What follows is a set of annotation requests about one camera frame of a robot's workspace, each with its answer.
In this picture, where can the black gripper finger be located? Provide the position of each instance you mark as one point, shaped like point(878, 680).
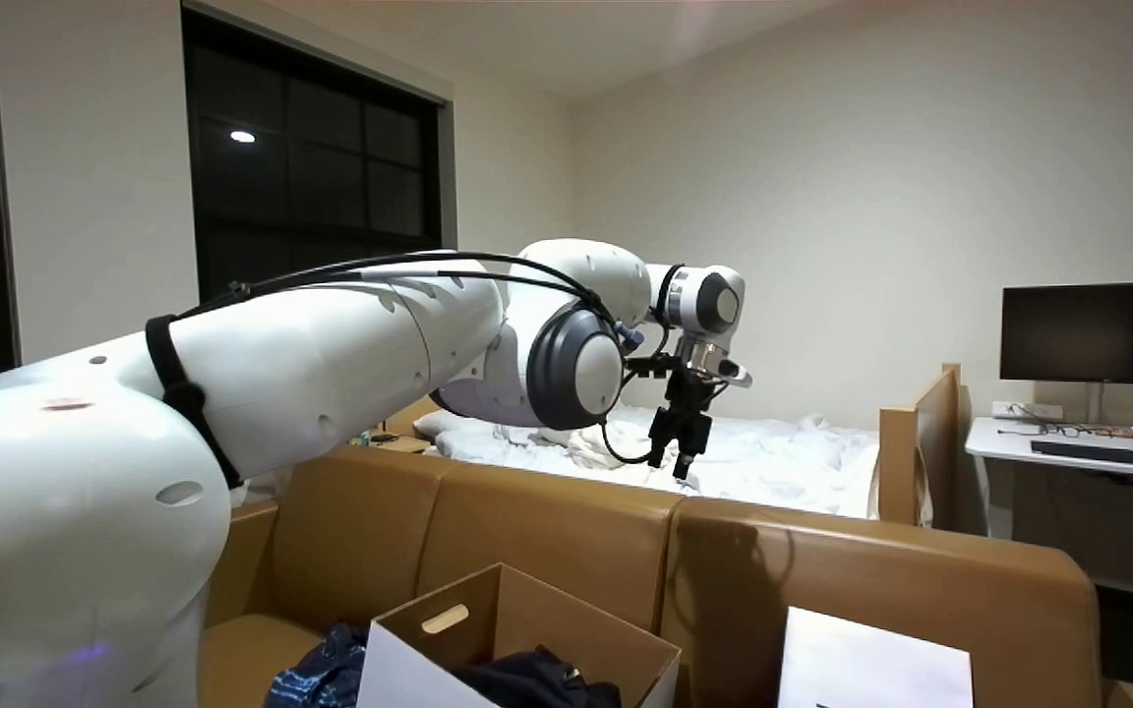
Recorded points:
point(663, 437)
point(688, 455)

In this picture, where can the black keyboard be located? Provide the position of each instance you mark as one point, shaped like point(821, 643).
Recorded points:
point(1085, 455)

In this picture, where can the tan leather sofa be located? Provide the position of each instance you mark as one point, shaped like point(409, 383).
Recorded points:
point(569, 537)

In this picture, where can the dark navy cloth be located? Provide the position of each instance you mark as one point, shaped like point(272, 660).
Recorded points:
point(533, 680)

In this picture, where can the black computer monitor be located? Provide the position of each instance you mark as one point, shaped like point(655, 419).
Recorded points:
point(1100, 337)

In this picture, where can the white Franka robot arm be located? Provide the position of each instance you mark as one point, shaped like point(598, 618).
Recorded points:
point(266, 366)

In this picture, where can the white paper sheet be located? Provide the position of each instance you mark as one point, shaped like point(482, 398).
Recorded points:
point(874, 661)

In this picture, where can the wooden bed with white bedding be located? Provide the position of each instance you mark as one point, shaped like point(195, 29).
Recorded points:
point(789, 459)

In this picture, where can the white cardboard box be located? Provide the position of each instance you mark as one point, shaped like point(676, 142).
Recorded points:
point(390, 674)

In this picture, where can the blue patterned cloth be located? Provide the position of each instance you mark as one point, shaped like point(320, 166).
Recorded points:
point(316, 674)

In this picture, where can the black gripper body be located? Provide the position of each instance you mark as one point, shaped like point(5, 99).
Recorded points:
point(687, 398)

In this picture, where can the white desk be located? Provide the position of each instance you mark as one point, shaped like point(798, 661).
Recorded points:
point(1120, 505)

